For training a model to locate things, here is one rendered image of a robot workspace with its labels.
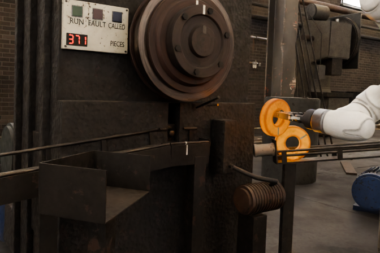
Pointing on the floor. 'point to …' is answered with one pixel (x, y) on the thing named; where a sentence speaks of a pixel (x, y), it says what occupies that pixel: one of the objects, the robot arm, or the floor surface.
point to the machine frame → (124, 104)
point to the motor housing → (255, 213)
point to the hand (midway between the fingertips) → (276, 113)
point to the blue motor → (367, 191)
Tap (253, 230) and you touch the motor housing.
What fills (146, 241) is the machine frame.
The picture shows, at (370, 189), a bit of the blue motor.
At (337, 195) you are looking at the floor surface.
